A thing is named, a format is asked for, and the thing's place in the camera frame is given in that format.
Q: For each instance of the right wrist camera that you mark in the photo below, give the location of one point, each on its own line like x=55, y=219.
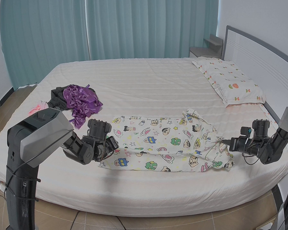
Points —
x=244, y=130

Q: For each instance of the black garment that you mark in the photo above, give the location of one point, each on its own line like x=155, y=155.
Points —
x=56, y=99

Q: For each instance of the bed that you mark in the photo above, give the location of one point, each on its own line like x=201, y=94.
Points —
x=146, y=80

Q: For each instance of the pink garment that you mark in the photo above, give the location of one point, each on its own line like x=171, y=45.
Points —
x=38, y=108

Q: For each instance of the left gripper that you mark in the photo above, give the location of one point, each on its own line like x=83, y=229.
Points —
x=114, y=144

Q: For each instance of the white printed pyjama top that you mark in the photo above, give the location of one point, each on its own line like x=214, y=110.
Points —
x=163, y=140

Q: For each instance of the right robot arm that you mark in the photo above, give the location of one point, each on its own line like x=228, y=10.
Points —
x=271, y=150

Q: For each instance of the purple satin garment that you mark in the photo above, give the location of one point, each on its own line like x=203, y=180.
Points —
x=84, y=104

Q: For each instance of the white printed pillow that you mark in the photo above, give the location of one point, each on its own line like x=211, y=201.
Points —
x=230, y=80

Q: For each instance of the blue-green curtain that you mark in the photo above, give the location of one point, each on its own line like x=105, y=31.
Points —
x=153, y=20
x=43, y=32

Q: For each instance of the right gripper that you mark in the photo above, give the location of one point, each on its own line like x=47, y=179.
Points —
x=237, y=144

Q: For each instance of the grey bedside table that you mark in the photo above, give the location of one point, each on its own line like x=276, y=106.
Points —
x=201, y=50

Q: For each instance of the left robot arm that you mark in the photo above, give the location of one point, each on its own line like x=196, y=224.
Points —
x=45, y=130

